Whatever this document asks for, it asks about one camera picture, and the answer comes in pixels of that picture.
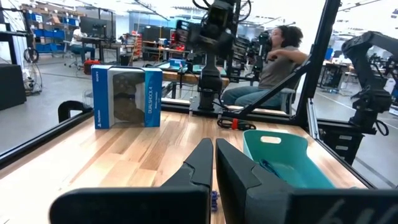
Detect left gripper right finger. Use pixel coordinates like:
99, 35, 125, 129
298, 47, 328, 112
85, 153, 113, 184
216, 138, 398, 224

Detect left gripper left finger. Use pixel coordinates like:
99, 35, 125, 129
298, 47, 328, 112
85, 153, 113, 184
49, 138, 214, 224

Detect purple-blue braided USB-C cable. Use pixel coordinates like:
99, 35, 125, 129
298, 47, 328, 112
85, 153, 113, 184
211, 190, 220, 213

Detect black cable with red tie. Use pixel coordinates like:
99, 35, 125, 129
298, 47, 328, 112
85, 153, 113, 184
216, 116, 257, 132

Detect teal plastic bin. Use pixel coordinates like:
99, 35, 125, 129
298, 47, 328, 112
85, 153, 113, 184
242, 129, 337, 190

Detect blue DualShock controller box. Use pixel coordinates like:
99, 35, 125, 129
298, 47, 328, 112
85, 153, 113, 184
91, 64, 164, 130

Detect person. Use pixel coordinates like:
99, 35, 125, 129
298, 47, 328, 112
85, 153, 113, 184
69, 27, 96, 63
221, 24, 309, 108

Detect black cabinet white labels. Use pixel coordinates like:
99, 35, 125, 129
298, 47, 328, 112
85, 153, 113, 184
317, 119, 365, 166

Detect black computer monitor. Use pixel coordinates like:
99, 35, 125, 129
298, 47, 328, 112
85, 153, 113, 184
79, 16, 108, 39

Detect black table clamp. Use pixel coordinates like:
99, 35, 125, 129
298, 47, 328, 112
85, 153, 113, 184
57, 100, 91, 124

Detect shelf with blue bins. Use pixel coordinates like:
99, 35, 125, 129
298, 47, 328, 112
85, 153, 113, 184
25, 8, 80, 54

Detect black storage box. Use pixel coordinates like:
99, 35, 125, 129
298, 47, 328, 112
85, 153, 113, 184
0, 63, 27, 111

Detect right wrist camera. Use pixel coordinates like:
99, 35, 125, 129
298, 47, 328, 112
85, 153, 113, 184
206, 1, 234, 29

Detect silver aluminium bracket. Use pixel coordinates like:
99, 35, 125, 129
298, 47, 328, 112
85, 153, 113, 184
305, 97, 322, 141

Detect black aluminium table frame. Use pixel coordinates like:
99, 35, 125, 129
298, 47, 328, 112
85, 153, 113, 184
0, 0, 377, 190

